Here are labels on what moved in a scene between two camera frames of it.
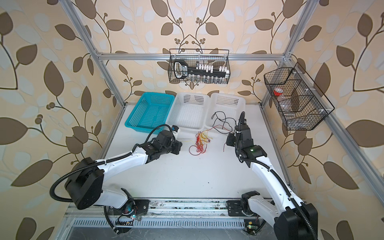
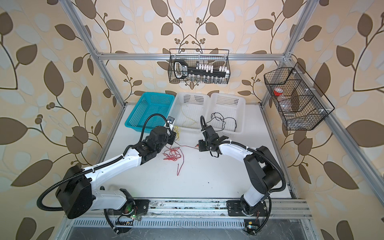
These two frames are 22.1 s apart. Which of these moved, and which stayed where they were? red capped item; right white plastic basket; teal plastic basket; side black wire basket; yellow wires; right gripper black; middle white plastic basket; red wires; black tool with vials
Moved: red wires; right gripper black; yellow wires
Stayed: black tool with vials; middle white plastic basket; red capped item; teal plastic basket; side black wire basket; right white plastic basket
